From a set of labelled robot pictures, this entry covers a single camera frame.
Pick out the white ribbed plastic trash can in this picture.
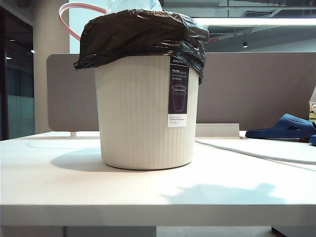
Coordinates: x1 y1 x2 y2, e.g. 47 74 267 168
94 54 199 170

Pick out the black plastic garbage bag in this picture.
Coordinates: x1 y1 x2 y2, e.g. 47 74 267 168
73 8 210 85

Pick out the pink ring lid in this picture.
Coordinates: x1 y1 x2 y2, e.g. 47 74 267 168
58 2 107 41

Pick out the clear crumpled plastic bag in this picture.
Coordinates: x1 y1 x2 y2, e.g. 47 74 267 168
105 0 162 13

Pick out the light grey desk divider panel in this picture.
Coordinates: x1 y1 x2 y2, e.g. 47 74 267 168
46 54 99 132

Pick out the brown desk divider panel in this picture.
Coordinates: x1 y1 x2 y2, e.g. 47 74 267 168
197 52 316 124

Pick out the white round column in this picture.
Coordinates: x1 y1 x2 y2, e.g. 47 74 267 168
33 0 71 135

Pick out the grey desk leg panel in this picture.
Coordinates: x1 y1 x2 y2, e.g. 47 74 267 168
63 226 158 237

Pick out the dark glass partition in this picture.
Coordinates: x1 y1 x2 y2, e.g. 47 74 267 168
0 6 35 140

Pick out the long ceiling light strip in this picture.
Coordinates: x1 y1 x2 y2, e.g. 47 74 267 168
197 17 316 27

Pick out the white yellow printed carton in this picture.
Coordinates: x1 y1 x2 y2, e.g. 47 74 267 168
308 86 316 121

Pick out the white cable tray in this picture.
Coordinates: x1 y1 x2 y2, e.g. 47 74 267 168
196 123 240 139

